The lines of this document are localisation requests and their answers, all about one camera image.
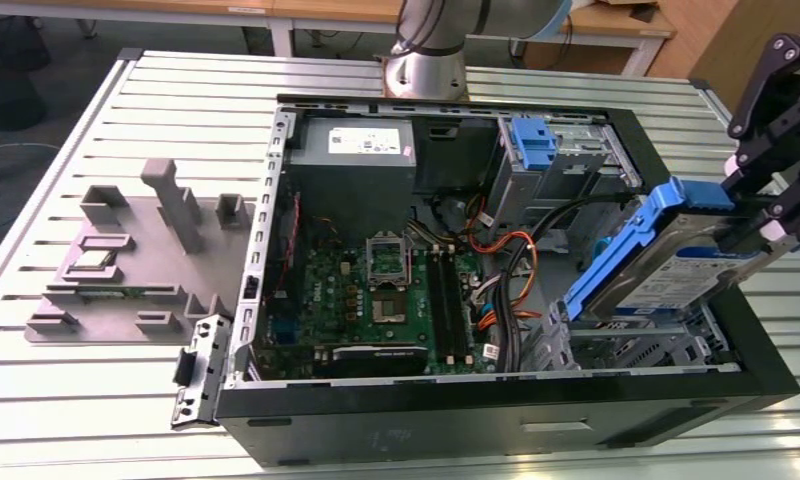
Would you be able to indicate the black graphics card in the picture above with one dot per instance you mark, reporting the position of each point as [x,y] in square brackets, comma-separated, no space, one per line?
[374,357]

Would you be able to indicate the grey metal drive cage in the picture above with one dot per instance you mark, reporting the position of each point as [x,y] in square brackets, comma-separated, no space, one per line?
[574,175]

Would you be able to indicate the silver CPU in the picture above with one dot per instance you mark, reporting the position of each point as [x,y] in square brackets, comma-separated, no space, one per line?
[94,259]

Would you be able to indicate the black RAM slot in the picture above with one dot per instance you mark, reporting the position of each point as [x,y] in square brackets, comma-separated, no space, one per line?
[438,300]
[459,310]

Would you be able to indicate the hard disk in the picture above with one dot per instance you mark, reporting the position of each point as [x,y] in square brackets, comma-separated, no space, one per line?
[674,280]

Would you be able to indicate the grey metal disk bay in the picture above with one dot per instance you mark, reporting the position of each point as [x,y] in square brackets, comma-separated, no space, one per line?
[641,330]

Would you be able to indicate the CPU socket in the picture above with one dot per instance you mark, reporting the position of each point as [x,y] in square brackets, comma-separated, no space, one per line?
[394,307]

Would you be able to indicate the green motherboard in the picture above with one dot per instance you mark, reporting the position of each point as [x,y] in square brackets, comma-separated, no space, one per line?
[334,290]

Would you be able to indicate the thin metal locking lever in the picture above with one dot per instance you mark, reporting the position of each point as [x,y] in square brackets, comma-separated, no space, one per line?
[411,267]

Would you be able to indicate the black open PC case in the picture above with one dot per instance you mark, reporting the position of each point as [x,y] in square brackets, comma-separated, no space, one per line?
[441,430]

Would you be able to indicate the wooden cabinet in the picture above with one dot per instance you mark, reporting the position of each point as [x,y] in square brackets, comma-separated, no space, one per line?
[721,50]

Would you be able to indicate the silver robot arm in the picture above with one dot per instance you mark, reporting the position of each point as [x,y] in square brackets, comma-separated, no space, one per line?
[427,75]

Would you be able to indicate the grey power supply unit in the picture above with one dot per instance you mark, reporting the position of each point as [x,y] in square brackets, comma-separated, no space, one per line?
[361,140]

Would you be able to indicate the blue plastic drive latch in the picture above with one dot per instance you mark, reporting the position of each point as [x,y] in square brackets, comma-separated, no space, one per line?
[533,145]

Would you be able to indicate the green RAM stick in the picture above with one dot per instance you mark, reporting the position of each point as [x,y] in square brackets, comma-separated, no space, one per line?
[116,292]

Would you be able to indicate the brown cardboard box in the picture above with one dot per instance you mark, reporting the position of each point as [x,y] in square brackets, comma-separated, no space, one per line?
[644,12]

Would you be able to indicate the grey slot retainer bracket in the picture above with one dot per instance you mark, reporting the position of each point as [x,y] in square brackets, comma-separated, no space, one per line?
[203,360]

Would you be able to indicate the grey parts rack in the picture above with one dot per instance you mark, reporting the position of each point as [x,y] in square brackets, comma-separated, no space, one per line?
[154,260]

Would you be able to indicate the wooden desk white frame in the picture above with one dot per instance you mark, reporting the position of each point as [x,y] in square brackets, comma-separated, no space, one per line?
[614,25]

